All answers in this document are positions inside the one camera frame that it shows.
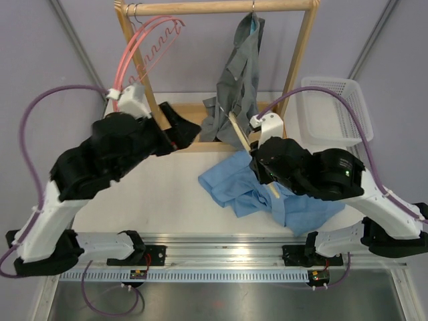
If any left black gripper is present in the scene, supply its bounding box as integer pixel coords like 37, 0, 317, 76
113, 102, 201, 179

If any blue shirt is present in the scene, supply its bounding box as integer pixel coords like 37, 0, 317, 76
198, 150, 345, 236

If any cream wooden hanger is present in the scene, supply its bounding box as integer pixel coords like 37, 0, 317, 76
227, 112, 280, 199

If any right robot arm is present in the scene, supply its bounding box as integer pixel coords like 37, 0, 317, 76
249, 137, 427, 268

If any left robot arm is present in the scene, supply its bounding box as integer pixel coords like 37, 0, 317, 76
6, 102, 201, 278

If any grey shirt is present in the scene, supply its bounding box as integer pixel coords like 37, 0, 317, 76
199, 13, 264, 149

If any pink hanger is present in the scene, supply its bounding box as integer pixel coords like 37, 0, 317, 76
113, 1, 185, 91
124, 35, 160, 113

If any blue hanger under grey shirt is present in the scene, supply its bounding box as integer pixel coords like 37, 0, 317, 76
249, 0, 264, 35

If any white plastic basket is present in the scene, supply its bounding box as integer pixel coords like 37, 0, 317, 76
295, 76, 374, 148

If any wooden clothes rack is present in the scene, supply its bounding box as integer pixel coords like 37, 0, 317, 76
113, 0, 321, 154

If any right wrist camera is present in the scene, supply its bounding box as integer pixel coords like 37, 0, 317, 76
249, 112, 284, 146

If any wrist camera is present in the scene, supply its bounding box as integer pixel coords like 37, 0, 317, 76
249, 112, 284, 146
106, 83, 152, 118

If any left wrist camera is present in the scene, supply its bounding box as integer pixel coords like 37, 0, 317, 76
106, 83, 152, 118

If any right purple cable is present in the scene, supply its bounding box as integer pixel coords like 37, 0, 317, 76
257, 86, 428, 221

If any aluminium mounting rail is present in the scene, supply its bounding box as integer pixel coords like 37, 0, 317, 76
66, 232, 407, 270

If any white slotted cable duct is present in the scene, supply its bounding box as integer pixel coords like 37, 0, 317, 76
60, 268, 309, 283

